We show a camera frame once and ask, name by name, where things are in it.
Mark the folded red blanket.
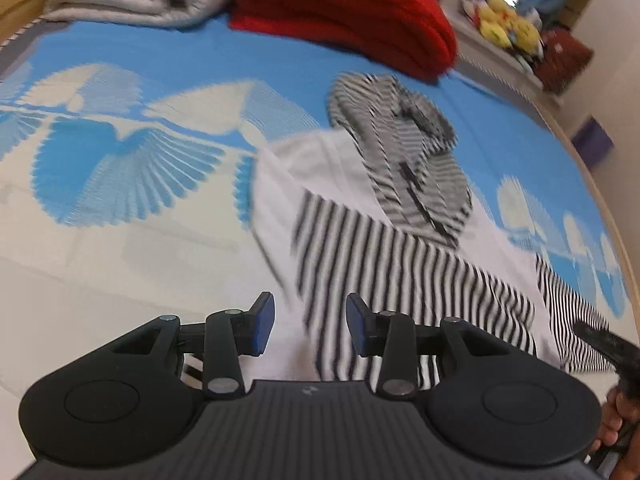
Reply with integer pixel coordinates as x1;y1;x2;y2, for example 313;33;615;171
229;0;460;82

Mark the purple box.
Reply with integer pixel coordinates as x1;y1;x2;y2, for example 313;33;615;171
571;117;615;170

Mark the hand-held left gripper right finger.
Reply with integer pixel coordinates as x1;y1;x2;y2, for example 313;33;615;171
346;292;511;401

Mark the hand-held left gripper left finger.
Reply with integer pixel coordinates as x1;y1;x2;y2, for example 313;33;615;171
111;291;277;402

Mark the white shirt with striped sleeves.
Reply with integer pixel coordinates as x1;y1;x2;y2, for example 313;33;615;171
250;132;625;392

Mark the fine striped black white garment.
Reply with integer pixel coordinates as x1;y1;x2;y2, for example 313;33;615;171
326;72;474;252

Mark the person's right hand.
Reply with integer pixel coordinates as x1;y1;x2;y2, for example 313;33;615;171
600;384;640;463

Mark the blue and white printed bedsheet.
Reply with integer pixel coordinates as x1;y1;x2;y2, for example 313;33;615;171
0;7;632;480

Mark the pile of yellow plush toys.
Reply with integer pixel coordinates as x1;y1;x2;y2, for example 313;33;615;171
462;0;545;60

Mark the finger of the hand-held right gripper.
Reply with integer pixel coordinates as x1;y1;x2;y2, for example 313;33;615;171
572;319;640;383

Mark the white ledge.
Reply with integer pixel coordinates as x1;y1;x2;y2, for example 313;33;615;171
447;22;563;108

